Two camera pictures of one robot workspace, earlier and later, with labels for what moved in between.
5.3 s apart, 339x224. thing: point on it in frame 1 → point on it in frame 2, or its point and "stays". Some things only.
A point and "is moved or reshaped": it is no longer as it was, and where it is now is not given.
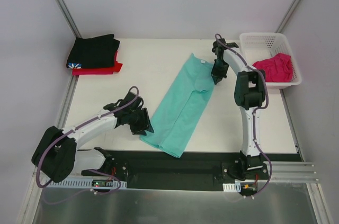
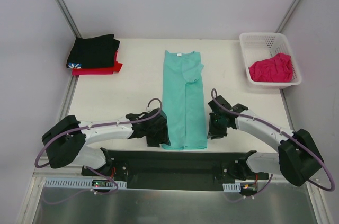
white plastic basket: (259, 46) stays
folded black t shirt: (97, 52) stays
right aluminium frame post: (298, 0) stays
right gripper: (219, 69) → (214, 127)
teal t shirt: (176, 118) is moved or reshaped
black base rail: (237, 170) stays
